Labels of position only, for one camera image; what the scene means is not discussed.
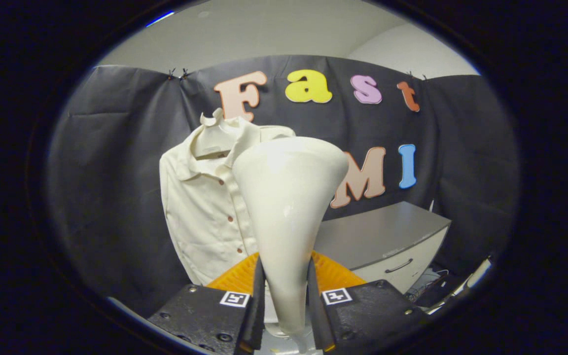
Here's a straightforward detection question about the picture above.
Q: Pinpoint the cream plastic hanger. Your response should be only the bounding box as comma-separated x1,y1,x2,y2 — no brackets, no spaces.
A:
193,108,246,159

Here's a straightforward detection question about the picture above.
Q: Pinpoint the white garment steamer head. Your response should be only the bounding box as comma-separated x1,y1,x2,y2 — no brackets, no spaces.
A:
232,137,350,337

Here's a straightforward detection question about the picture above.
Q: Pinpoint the black backdrop cloth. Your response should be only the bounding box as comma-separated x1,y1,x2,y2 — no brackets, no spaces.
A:
47,54,520,316

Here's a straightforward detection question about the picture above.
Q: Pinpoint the white garment steamer base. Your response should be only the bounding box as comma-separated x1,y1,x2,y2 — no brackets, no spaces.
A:
263,320,295,355

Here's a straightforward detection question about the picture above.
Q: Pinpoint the cabinet drawer handle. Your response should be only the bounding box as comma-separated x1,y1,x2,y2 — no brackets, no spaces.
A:
384,258,415,275

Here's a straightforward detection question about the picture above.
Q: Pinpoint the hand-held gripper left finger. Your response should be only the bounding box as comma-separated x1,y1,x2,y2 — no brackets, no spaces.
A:
147,252,266,355

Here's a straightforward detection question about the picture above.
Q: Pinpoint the dark cable bundle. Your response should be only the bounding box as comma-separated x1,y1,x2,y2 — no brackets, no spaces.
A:
406,269,451,302

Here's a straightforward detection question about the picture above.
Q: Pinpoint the ceiling light panel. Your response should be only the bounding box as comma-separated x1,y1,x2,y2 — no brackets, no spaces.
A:
145,11,176,28

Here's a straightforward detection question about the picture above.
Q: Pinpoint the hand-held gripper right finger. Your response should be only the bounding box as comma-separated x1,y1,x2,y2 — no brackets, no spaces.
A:
308,251,430,354

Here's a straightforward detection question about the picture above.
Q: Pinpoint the cream button-up shirt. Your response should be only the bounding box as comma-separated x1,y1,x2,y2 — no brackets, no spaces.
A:
159,116,297,286

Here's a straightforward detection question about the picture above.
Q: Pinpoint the grey cabinet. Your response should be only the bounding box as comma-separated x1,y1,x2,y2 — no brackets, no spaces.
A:
314,201,452,296

